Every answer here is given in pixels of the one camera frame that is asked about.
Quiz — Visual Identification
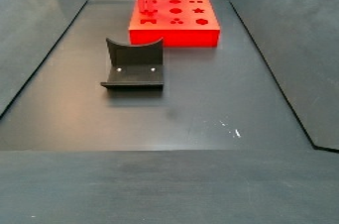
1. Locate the red shape-sorter block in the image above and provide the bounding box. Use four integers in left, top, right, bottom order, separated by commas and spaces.
128, 0, 222, 48

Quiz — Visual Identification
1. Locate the black curved holder stand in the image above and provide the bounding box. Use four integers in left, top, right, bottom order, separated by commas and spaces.
100, 39, 165, 89

